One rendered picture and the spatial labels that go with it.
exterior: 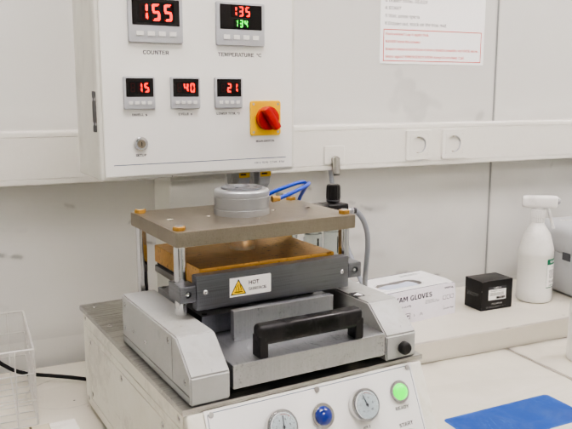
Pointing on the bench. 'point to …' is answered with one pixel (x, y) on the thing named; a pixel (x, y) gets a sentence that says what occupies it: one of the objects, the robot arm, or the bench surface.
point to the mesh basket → (22, 374)
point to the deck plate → (106, 320)
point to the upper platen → (237, 254)
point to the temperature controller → (241, 11)
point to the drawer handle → (306, 327)
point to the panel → (307, 414)
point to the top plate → (242, 217)
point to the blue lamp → (323, 415)
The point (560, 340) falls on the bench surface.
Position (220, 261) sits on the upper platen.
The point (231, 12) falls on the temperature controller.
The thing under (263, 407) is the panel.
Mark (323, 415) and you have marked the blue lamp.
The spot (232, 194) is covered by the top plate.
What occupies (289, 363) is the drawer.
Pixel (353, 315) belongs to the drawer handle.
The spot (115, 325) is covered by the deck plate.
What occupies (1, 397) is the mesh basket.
